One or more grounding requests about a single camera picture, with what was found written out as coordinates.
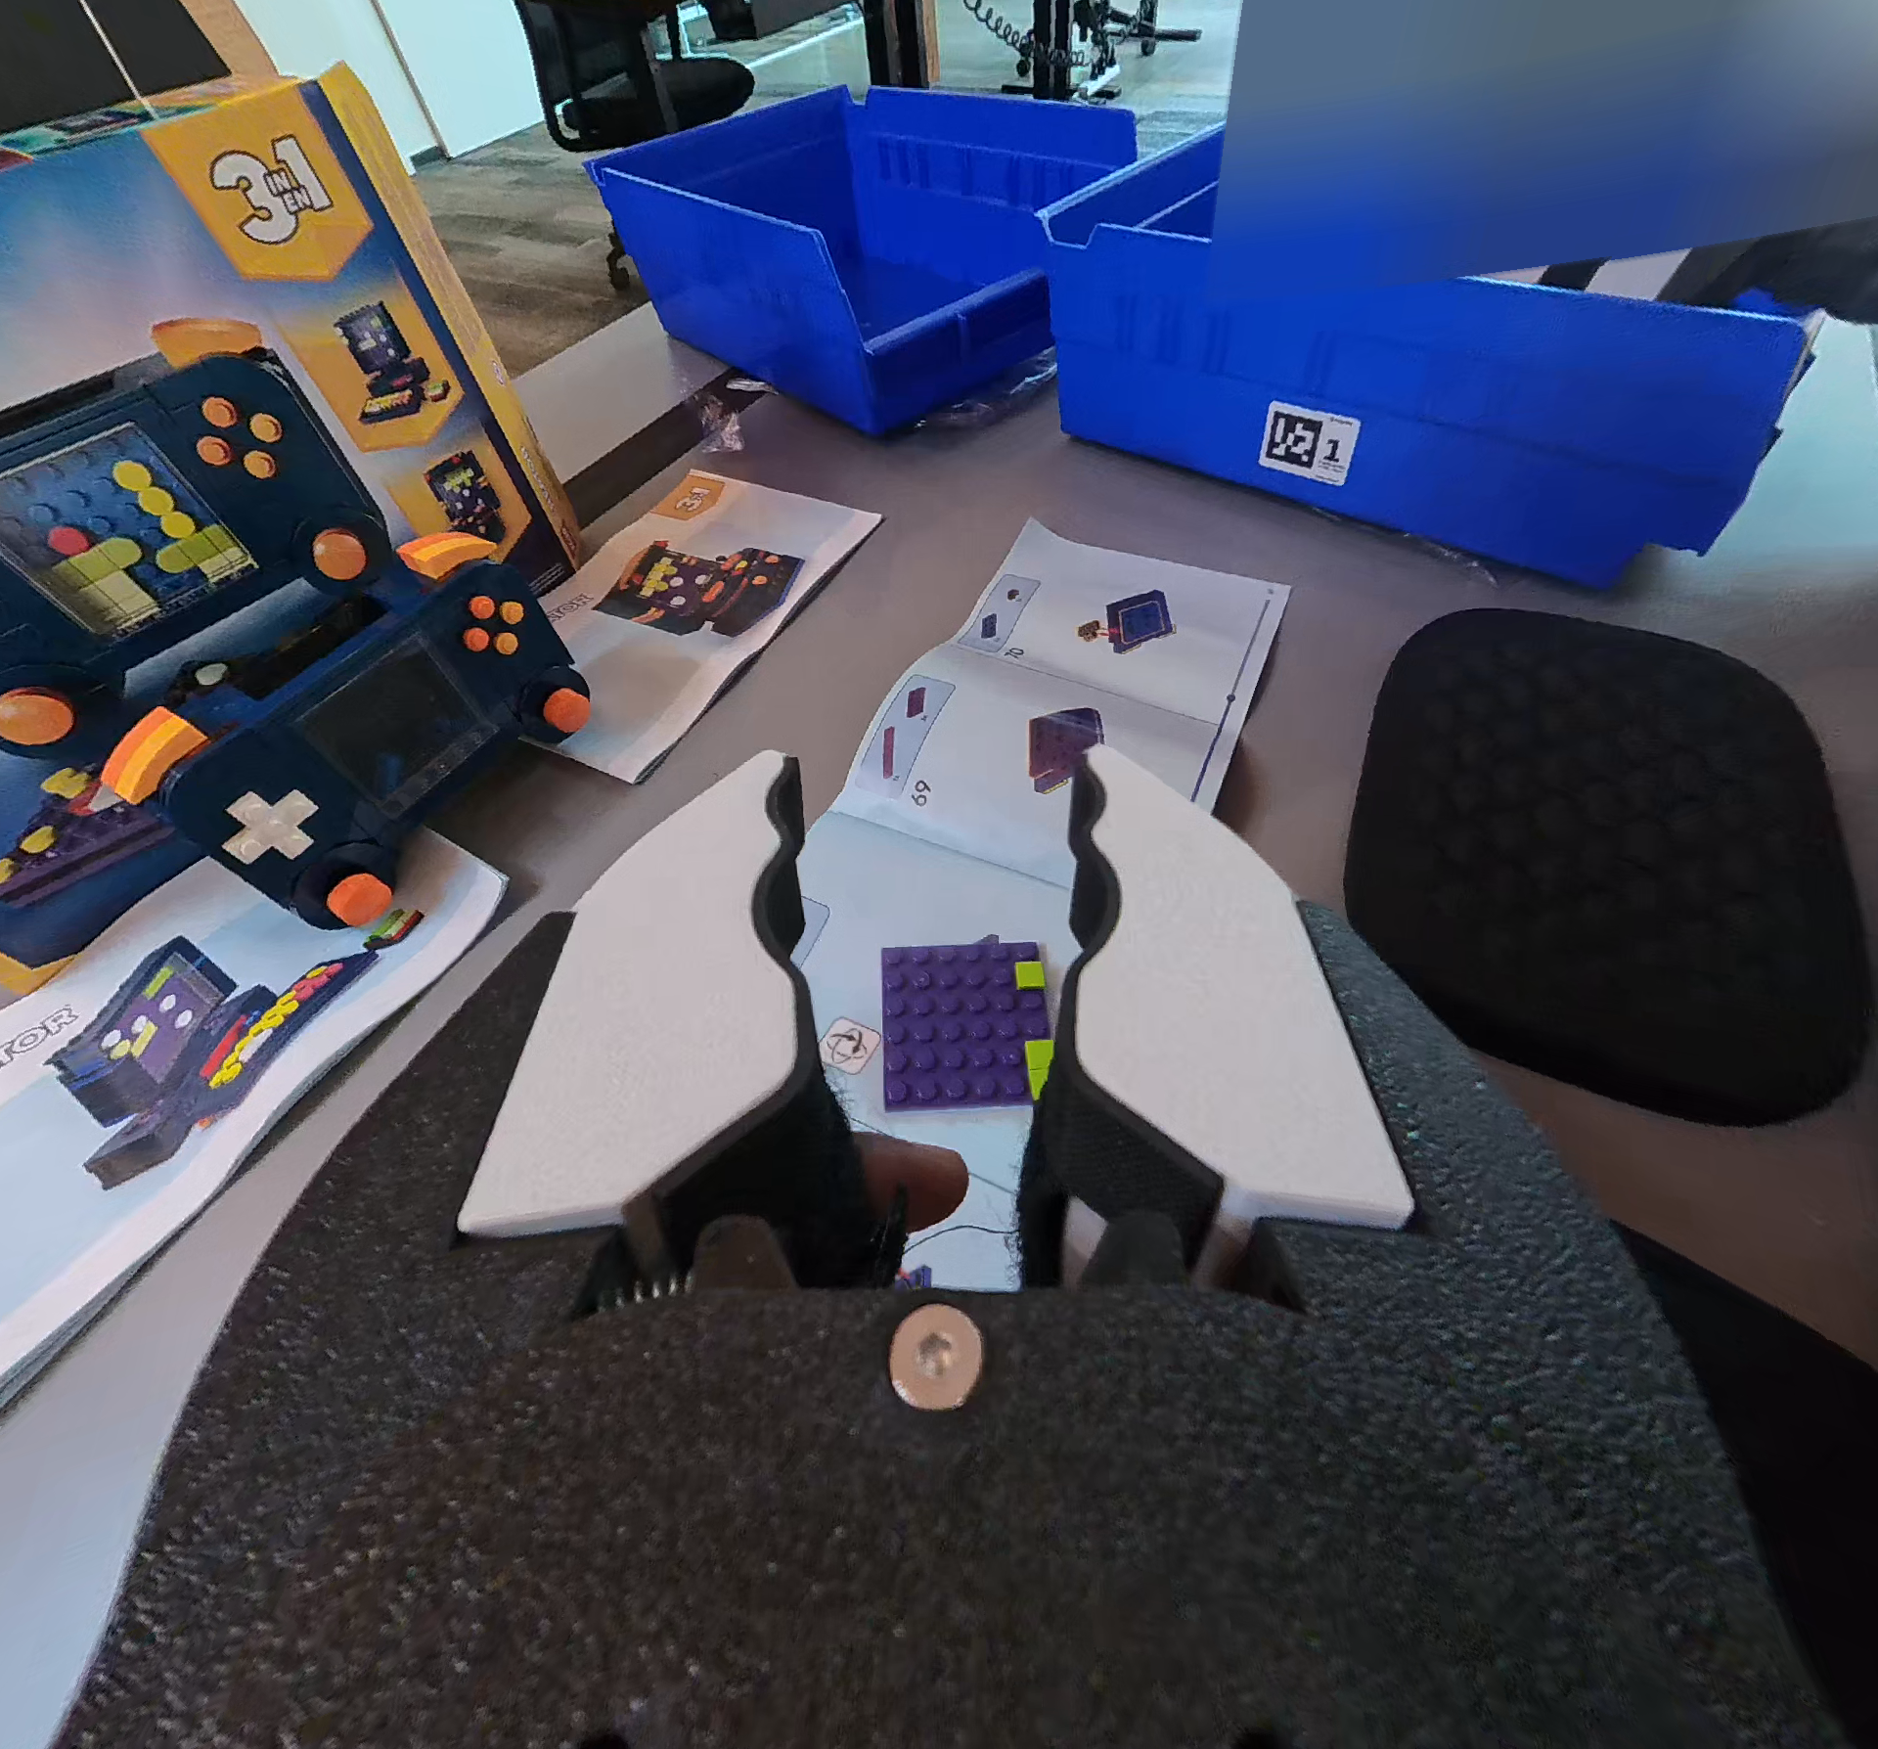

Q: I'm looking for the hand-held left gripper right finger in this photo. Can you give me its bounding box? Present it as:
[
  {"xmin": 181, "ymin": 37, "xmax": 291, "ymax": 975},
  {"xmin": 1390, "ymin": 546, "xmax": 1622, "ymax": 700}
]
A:
[{"xmin": 1036, "ymin": 745, "xmax": 1424, "ymax": 1226}]

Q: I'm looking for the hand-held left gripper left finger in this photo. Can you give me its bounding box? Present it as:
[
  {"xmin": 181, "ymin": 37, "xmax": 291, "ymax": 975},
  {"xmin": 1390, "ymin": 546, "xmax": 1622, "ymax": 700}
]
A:
[{"xmin": 455, "ymin": 753, "xmax": 826, "ymax": 1239}]

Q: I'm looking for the purple studded brick plate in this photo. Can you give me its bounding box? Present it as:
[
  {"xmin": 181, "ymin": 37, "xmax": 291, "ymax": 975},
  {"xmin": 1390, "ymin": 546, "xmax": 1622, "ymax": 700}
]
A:
[{"xmin": 879, "ymin": 939, "xmax": 1044, "ymax": 1113}]

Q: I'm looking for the person's left hand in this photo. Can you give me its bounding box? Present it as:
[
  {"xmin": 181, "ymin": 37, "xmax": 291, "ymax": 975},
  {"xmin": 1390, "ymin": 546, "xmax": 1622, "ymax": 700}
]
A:
[{"xmin": 856, "ymin": 1147, "xmax": 967, "ymax": 1226}]

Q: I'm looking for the open white instruction booklet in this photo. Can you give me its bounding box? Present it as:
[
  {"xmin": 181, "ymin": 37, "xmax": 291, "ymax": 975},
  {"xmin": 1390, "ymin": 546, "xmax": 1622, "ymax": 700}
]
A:
[{"xmin": 802, "ymin": 518, "xmax": 1298, "ymax": 1286}]

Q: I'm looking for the black rounded pad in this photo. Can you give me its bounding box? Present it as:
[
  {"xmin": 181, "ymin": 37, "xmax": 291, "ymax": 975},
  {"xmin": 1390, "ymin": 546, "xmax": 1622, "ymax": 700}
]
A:
[{"xmin": 1343, "ymin": 605, "xmax": 1872, "ymax": 1129}]

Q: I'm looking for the small instruction booklet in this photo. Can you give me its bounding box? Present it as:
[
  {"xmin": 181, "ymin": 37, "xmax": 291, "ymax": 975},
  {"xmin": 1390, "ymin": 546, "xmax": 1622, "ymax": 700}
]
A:
[{"xmin": 533, "ymin": 469, "xmax": 887, "ymax": 791}]

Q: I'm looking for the large instruction booklet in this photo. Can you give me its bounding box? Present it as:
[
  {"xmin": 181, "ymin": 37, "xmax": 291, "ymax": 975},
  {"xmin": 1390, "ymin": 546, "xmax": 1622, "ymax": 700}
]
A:
[{"xmin": 0, "ymin": 833, "xmax": 504, "ymax": 1405}]

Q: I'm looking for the blue plastic bin with tag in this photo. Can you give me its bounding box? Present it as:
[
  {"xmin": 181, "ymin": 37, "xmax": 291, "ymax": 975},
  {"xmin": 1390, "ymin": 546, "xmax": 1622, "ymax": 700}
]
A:
[{"xmin": 1036, "ymin": 123, "xmax": 1808, "ymax": 589}]

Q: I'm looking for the black office chair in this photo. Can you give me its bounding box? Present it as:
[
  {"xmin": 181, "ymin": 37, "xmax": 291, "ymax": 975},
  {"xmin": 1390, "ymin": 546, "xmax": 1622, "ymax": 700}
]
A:
[{"xmin": 449, "ymin": 0, "xmax": 758, "ymax": 151}]

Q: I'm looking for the toy brick set box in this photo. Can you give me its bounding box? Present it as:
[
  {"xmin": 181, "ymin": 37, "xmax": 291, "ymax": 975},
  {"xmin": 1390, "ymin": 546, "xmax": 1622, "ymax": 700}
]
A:
[{"xmin": 0, "ymin": 60, "xmax": 586, "ymax": 989}]

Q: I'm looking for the dark monitor screen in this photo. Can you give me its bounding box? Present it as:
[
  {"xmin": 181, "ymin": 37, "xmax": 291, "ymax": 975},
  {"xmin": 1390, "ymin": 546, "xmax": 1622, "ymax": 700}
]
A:
[{"xmin": 0, "ymin": 0, "xmax": 238, "ymax": 138}]

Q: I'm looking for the black coiled cable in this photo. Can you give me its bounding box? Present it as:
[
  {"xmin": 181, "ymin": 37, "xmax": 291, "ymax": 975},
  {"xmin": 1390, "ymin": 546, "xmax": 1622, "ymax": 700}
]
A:
[{"xmin": 943, "ymin": 0, "xmax": 1117, "ymax": 93}]

